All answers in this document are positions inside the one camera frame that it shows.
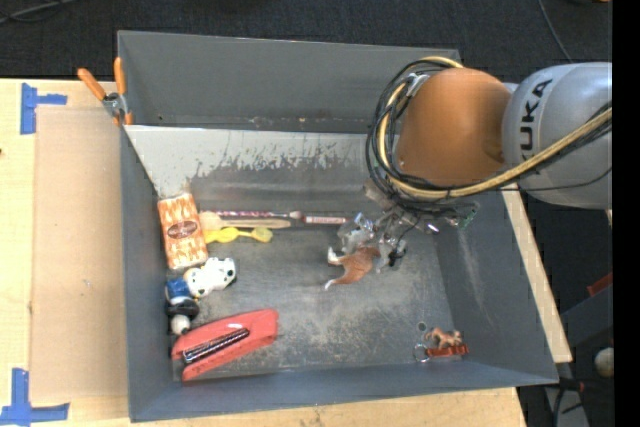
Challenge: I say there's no yellow plastic spoon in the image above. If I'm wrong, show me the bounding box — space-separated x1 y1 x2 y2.
203 225 275 246

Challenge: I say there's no blue black white toy figure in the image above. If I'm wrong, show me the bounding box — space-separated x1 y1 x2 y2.
164 277 202 337

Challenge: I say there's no pale wooden spoon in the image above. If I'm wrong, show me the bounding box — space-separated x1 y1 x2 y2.
198 210 293 232

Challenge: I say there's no brown horse keychain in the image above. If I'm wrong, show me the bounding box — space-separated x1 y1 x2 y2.
412 326 471 364

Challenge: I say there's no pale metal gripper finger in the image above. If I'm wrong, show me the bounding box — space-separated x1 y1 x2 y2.
375 234 408 273
338 213 376 253

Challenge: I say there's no red stapler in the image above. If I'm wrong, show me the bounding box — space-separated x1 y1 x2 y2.
170 307 280 384

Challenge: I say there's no brown cardboard board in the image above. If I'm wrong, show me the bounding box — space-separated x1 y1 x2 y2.
28 106 131 411

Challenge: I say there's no brown and white toy horse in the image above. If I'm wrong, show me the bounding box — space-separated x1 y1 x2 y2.
323 244 383 292

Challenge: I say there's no white spotted toy dog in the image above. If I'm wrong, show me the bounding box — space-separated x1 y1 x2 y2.
182 256 238 300

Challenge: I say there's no pink striped toothbrush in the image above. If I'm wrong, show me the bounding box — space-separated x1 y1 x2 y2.
212 208 305 222

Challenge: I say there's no orange patterned packet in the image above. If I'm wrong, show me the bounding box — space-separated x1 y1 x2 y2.
156 192 210 272

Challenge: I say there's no grey metal bin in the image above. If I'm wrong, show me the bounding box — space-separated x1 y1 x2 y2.
115 29 560 424

